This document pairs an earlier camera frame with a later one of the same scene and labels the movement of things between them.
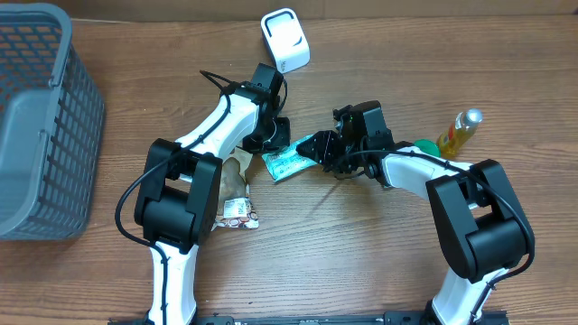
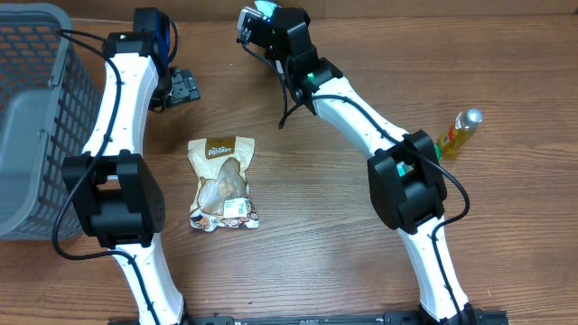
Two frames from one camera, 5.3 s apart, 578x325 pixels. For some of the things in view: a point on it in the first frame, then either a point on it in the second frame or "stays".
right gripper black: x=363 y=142 → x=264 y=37
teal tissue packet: x=287 y=161 → x=266 y=8
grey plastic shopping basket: x=51 y=123 stays
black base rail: x=394 y=318 stays
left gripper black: x=281 y=137 → x=185 y=87
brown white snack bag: x=236 y=208 stays
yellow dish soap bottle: x=459 y=132 stays
